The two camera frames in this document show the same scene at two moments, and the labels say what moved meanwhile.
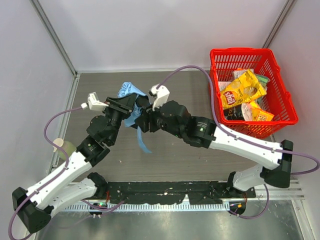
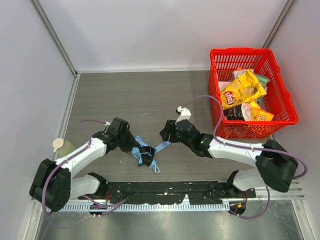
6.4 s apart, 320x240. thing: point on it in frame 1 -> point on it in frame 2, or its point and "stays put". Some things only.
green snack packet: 263,80 stays put
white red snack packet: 222,85 stays put
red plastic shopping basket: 250,99 stays put
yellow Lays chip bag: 244,88 stays put
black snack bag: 234,113 stays put
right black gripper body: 145,120 -> 173,132
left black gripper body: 120,106 -> 136,148
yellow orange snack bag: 258,114 stays put
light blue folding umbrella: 127,89 -> 145,154
